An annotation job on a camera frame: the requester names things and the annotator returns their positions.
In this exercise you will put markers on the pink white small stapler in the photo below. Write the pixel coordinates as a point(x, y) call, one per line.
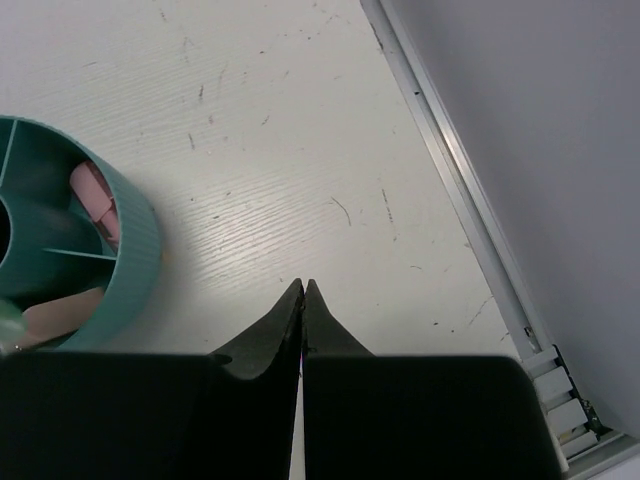
point(56, 318)

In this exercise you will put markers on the pink correction pen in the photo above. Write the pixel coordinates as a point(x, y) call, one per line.
point(95, 196)

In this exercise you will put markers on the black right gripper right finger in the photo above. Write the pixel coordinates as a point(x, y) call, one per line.
point(415, 417)

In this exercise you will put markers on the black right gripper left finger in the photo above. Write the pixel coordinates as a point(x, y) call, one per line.
point(226, 414)

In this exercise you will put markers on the mint green correction pen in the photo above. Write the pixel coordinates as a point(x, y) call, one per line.
point(12, 324)

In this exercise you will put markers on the teal round divided organizer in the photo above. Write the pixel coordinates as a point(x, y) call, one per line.
point(50, 248)

